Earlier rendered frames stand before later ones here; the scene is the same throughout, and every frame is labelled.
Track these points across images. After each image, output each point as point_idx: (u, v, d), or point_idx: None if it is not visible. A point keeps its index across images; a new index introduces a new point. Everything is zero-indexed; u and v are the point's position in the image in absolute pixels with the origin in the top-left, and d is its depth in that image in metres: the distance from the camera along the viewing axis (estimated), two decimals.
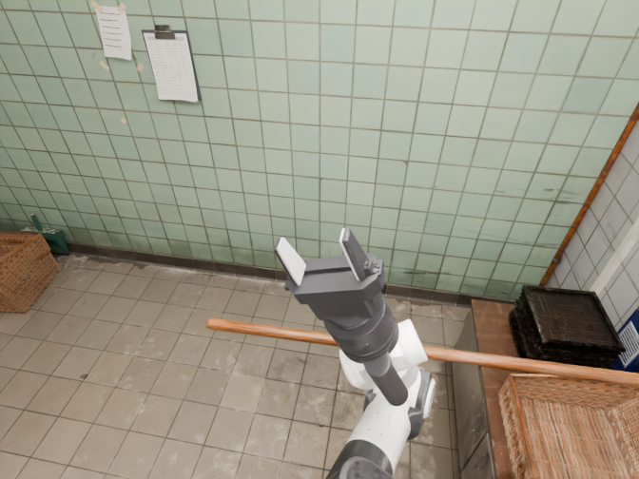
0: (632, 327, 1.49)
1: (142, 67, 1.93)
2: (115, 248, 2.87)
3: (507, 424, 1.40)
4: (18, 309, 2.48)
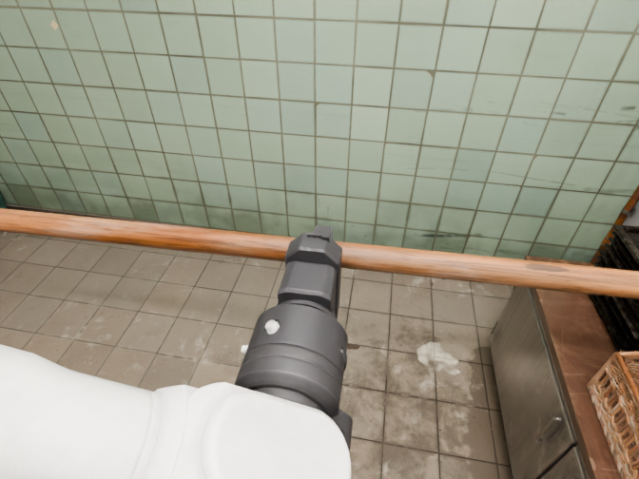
0: None
1: None
2: (66, 211, 2.34)
3: (613, 432, 0.87)
4: None
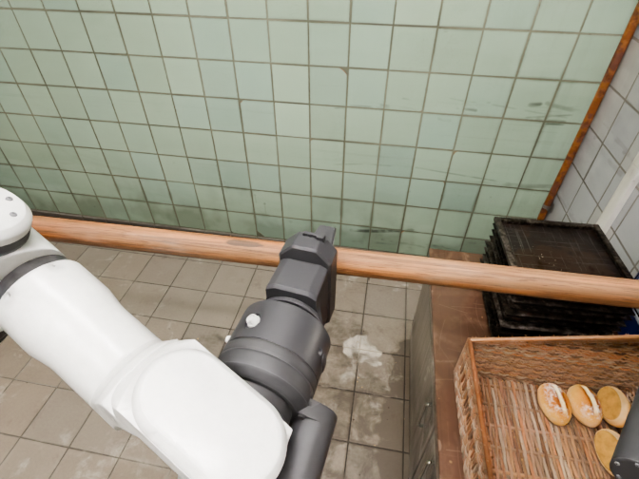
0: None
1: None
2: None
3: (462, 415, 0.90)
4: None
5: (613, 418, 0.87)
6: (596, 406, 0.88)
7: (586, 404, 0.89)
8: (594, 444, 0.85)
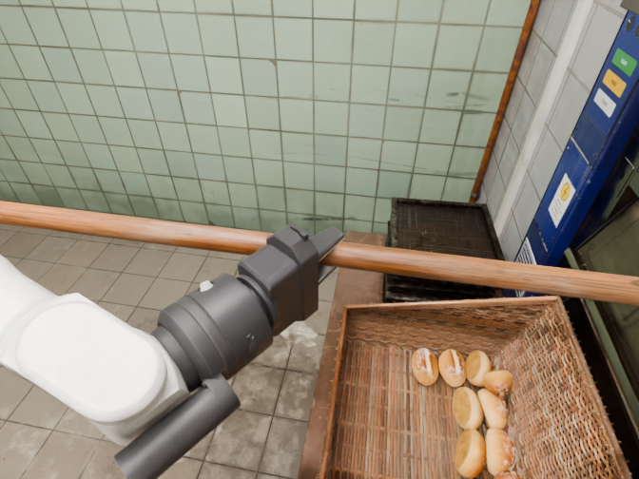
0: (528, 244, 1.06)
1: None
2: None
3: None
4: None
5: (473, 377, 0.94)
6: (458, 367, 0.95)
7: (450, 365, 0.96)
8: (453, 400, 0.93)
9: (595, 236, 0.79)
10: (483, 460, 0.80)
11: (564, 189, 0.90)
